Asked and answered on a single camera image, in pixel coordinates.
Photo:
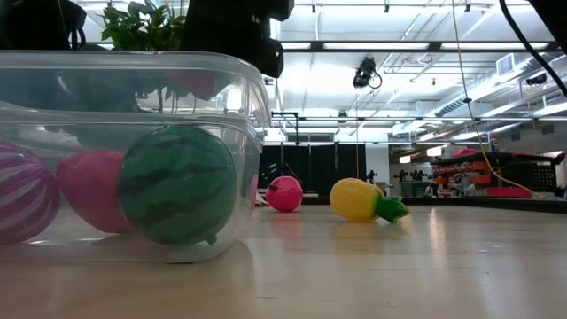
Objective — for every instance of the black overhead camera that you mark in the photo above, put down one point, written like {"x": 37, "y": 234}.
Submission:
{"x": 364, "y": 73}

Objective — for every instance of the red oblong toy fruit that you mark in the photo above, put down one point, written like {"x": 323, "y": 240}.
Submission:
{"x": 88, "y": 190}

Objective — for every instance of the black curtain wall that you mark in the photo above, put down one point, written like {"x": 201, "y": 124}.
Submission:
{"x": 323, "y": 168}

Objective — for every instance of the yellow toy pineapple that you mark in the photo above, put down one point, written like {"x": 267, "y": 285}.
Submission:
{"x": 354, "y": 199}

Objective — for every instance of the shelf with red bins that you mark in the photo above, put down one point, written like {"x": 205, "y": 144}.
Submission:
{"x": 487, "y": 168}

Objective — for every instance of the red toy tomato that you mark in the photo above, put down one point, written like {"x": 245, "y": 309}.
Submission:
{"x": 284, "y": 194}

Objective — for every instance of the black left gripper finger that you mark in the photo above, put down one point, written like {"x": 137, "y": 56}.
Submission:
{"x": 88, "y": 82}

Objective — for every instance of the black overhead rig beam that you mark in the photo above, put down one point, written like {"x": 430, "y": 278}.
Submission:
{"x": 354, "y": 45}

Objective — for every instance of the green potted plant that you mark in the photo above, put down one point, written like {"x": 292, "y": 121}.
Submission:
{"x": 142, "y": 26}

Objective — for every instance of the green striped toy watermelon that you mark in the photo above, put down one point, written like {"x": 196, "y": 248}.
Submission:
{"x": 177, "y": 186}

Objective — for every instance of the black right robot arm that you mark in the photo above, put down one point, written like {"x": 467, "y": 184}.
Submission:
{"x": 556, "y": 11}

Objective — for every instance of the clear plastic tupperware container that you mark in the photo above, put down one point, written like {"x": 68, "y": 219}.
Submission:
{"x": 66, "y": 59}

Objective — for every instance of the purple striped toy onion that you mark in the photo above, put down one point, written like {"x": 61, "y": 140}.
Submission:
{"x": 26, "y": 195}

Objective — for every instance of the beige cloth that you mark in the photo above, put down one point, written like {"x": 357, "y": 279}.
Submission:
{"x": 263, "y": 201}

